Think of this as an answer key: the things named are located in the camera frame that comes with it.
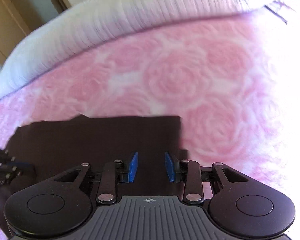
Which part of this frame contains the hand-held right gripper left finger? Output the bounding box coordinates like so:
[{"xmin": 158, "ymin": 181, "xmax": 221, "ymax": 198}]
[{"xmin": 22, "ymin": 151, "xmax": 139, "ymax": 205}]

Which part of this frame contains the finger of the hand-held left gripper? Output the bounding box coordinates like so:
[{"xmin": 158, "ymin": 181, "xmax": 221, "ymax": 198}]
[
  {"xmin": 0, "ymin": 144, "xmax": 17, "ymax": 164},
  {"xmin": 0, "ymin": 162, "xmax": 36, "ymax": 187}
]

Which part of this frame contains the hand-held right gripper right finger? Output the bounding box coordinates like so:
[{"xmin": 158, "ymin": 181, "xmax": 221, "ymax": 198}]
[{"xmin": 164, "ymin": 151, "xmax": 268, "ymax": 205}]

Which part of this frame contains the dark brown sweater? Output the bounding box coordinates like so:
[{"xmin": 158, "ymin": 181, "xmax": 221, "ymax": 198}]
[{"xmin": 0, "ymin": 114, "xmax": 190, "ymax": 238}]

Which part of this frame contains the pink rose blanket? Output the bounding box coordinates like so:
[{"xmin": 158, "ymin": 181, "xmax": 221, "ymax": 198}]
[{"xmin": 0, "ymin": 0, "xmax": 300, "ymax": 240}]

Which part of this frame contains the light wooden door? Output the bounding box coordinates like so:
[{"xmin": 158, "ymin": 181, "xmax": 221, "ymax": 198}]
[{"xmin": 0, "ymin": 0, "xmax": 32, "ymax": 67}]

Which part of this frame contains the striped pale duvet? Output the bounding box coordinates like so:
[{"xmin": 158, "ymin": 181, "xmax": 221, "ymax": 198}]
[{"xmin": 0, "ymin": 0, "xmax": 250, "ymax": 109}]

